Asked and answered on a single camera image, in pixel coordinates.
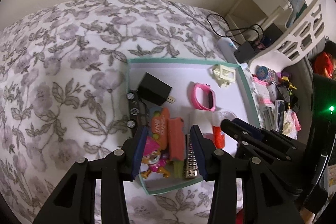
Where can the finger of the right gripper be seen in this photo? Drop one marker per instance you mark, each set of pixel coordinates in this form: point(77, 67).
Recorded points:
point(233, 130)
point(246, 126)

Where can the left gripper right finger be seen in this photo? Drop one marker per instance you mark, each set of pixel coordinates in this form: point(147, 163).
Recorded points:
point(203, 150)

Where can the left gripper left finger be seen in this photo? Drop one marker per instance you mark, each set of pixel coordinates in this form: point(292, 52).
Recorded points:
point(139, 143)

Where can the pink dog toy figure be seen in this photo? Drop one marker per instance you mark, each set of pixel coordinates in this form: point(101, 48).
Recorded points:
point(154, 159)

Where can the white usb wall charger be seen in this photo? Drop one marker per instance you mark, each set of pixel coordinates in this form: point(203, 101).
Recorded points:
point(203, 119)

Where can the pink smart watch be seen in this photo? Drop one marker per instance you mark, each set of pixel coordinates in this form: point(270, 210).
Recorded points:
point(203, 97)

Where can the red white glue tube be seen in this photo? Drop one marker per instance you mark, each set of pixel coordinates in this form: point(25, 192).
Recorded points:
point(219, 138)

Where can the silver hair clip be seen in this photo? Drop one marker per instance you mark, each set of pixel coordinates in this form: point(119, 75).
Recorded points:
point(268, 118)

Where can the silver gold harmonica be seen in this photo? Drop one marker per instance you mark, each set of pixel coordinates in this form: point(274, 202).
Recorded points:
point(190, 170)

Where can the green highlighter block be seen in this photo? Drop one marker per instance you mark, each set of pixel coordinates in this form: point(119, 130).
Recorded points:
point(178, 166)

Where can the pink white knitted pouch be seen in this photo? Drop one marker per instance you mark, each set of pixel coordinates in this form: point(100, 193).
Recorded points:
point(262, 93)

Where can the orange card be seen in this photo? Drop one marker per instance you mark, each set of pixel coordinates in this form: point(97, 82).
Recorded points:
point(159, 127)

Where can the black smartphone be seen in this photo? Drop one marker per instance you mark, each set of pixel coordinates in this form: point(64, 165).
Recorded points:
point(279, 115)

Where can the salmon pink eraser box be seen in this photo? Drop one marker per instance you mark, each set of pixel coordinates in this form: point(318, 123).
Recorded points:
point(176, 139)

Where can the white round compact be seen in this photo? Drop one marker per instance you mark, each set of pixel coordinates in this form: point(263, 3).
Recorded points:
point(273, 92)

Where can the black toy car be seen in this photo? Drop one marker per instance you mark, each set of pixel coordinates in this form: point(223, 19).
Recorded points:
point(138, 113)

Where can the cream hair claw clip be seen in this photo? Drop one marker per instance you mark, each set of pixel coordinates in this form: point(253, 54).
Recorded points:
point(223, 75)

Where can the colourful metal wristwatch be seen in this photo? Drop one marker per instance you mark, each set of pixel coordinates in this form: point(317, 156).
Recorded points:
point(267, 75)

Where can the white box lid teal rim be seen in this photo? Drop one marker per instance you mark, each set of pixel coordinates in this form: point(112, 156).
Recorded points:
point(181, 75)

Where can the black power adapter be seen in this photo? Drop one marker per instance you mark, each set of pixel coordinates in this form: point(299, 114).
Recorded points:
point(244, 53)

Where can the white power strip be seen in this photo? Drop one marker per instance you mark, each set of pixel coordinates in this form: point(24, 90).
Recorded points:
point(227, 47)

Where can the floral grey white blanket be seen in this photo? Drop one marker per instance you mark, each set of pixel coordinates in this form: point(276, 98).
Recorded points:
point(63, 83)

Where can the white plastic basket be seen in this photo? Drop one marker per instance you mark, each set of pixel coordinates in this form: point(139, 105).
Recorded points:
point(296, 42)

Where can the white shelf unit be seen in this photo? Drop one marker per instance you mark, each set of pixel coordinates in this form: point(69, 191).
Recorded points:
point(262, 12)

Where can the black usb wall charger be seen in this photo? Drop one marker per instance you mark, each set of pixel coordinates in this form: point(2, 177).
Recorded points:
point(154, 90)

